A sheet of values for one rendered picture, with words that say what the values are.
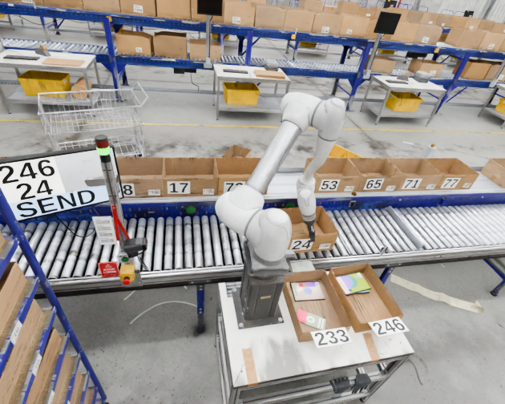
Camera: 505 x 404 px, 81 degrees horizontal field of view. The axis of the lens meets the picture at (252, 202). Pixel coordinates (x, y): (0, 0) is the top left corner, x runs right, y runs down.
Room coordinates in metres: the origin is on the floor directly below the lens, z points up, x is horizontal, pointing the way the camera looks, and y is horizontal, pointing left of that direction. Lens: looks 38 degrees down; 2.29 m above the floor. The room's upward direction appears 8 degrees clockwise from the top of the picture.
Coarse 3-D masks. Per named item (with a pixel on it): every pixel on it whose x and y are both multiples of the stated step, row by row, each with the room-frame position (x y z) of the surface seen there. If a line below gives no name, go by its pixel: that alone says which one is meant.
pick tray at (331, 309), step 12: (288, 276) 1.18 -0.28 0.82; (300, 276) 1.20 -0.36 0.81; (312, 276) 1.23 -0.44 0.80; (324, 276) 1.23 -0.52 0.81; (288, 288) 1.14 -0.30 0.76; (324, 288) 1.18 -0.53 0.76; (288, 300) 1.02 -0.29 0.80; (324, 300) 1.09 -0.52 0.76; (336, 300) 1.06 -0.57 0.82; (312, 312) 0.99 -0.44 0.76; (324, 312) 1.01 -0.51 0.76; (336, 312) 1.02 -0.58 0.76; (300, 324) 0.85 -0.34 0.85; (336, 324) 0.94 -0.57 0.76; (348, 324) 0.91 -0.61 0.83; (300, 336) 0.81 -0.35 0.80
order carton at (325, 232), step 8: (280, 208) 1.70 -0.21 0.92; (288, 208) 1.72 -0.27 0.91; (296, 208) 1.74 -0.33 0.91; (320, 208) 1.80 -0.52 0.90; (296, 216) 1.75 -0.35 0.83; (320, 216) 1.79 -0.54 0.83; (328, 216) 1.70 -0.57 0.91; (296, 224) 1.74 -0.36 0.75; (304, 224) 1.74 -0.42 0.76; (320, 224) 1.75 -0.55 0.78; (328, 224) 1.67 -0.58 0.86; (296, 232) 1.65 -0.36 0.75; (304, 232) 1.66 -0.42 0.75; (320, 232) 1.68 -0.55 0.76; (328, 232) 1.63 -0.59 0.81; (336, 232) 1.53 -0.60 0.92; (320, 240) 1.49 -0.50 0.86; (328, 240) 1.51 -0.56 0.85; (288, 248) 1.42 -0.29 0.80; (312, 248) 1.48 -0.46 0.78; (328, 248) 1.52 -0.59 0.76
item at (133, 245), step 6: (126, 240) 1.04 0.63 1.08; (132, 240) 1.04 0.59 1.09; (138, 240) 1.05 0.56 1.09; (144, 240) 1.06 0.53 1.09; (126, 246) 1.01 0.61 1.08; (132, 246) 1.01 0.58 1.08; (138, 246) 1.02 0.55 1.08; (144, 246) 1.03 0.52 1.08; (132, 252) 1.02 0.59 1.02; (138, 252) 1.04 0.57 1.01
